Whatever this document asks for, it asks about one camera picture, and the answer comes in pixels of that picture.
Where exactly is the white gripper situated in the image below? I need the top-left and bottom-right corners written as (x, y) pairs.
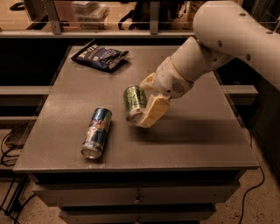
top-left (139, 57), bottom-right (193, 128)

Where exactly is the green soda can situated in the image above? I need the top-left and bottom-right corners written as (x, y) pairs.
top-left (123, 85), bottom-right (147, 126)

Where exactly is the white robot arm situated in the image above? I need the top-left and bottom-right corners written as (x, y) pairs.
top-left (138, 1), bottom-right (280, 128)

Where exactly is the redbull can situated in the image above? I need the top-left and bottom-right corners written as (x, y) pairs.
top-left (81, 108), bottom-right (112, 159)

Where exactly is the blue chip bag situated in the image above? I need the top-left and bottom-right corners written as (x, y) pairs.
top-left (71, 40), bottom-right (130, 72)

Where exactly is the black bag on shelf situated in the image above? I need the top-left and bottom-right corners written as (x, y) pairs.
top-left (118, 0), bottom-right (186, 30)

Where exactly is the grey drawer cabinet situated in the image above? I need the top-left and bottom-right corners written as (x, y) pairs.
top-left (15, 45), bottom-right (258, 224)

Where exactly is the clear plastic container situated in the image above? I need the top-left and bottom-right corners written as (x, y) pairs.
top-left (71, 1), bottom-right (109, 30)

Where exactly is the black floor cable right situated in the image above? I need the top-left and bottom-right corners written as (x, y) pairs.
top-left (238, 128), bottom-right (266, 224)

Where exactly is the metal shelf rail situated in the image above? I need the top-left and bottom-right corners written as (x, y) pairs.
top-left (0, 0), bottom-right (194, 39)

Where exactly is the black cables left floor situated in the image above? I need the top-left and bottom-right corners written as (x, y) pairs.
top-left (0, 122), bottom-right (38, 224)

